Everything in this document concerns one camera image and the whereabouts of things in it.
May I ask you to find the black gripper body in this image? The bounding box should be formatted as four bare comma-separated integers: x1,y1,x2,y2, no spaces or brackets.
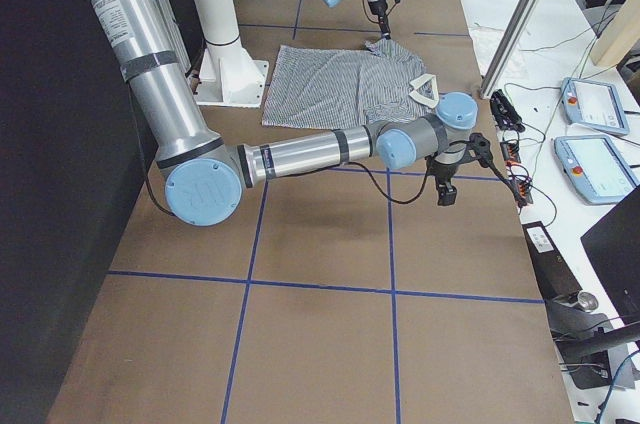
426,157,459,189
368,0,388,19

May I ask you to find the striped polo shirt white collar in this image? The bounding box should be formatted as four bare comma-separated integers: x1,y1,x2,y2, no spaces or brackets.
262,39,431,129

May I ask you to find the orange black terminal block strip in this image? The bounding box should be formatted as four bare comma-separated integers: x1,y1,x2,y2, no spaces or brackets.
500,140,533,206

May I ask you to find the black connector bundle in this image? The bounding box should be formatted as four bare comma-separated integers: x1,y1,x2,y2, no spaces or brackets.
490,89,526,133

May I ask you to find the black box with white label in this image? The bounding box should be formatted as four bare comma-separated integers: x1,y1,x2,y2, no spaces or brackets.
522,221,582,300

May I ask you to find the lower blue teach pendant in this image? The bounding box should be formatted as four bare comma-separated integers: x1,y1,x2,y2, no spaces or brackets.
553,134,639,205

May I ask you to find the blue teach pendant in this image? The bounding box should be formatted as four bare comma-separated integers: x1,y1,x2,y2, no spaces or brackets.
561,78,630,136
553,134,639,205

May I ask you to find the upper blue teach pendant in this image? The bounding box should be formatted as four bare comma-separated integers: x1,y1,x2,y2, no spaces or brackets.
561,78,630,136

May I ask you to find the black monitor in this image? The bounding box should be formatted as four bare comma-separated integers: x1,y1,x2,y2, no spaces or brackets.
581,188,640,321

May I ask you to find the silver round knob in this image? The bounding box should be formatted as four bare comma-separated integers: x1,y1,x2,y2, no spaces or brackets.
576,290,599,312

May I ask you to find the wooden beam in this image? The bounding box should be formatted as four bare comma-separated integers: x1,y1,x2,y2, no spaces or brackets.
590,0,639,67

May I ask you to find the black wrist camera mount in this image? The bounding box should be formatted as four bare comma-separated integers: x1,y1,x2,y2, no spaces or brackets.
459,133,494,168

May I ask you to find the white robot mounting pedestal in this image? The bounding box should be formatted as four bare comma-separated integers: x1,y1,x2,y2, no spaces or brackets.
194,0,269,108

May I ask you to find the aluminium frame post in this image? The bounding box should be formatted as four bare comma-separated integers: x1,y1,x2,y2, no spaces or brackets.
479,0,539,99

